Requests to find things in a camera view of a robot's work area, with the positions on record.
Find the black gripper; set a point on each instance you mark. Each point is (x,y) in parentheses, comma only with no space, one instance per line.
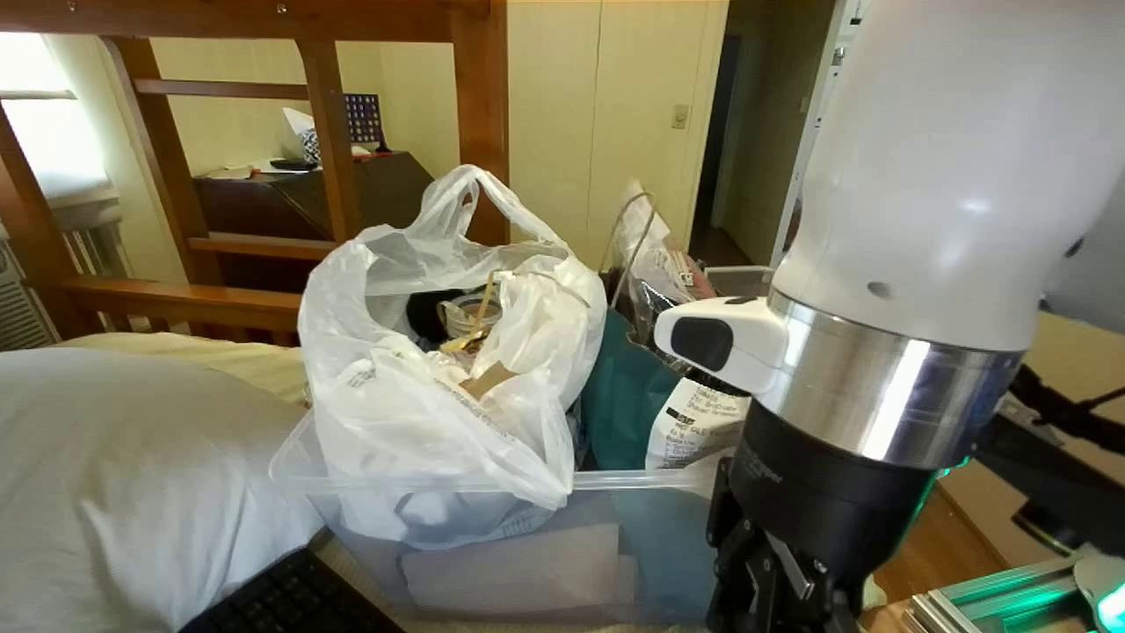
(799,526)

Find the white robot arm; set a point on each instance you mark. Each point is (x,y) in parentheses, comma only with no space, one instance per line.
(965,147)

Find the white printed paper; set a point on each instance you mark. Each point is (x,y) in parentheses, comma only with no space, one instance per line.
(690,424)

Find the clear plastic storage bin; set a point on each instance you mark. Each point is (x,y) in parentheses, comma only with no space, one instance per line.
(567,567)

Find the teal cloth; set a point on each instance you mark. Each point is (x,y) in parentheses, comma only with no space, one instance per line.
(658,513)

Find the clear zip bag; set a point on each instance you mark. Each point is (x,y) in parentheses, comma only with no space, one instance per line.
(644,267)

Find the white plastic bag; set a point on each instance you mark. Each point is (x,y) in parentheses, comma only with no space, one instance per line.
(441,362)

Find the black keyboard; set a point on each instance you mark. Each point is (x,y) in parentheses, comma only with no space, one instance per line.
(295,594)

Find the dark wooden dresser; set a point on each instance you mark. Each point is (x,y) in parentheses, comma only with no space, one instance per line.
(295,206)

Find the cream yellow bedsheet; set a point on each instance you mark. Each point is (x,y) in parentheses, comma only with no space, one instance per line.
(274,365)

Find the white pillow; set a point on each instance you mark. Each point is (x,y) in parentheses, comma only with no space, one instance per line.
(135,489)

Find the wooden bunk bed frame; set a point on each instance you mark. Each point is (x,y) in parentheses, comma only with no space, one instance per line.
(239,281)

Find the wall radiator heater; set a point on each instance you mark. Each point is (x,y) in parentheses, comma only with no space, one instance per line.
(91,232)

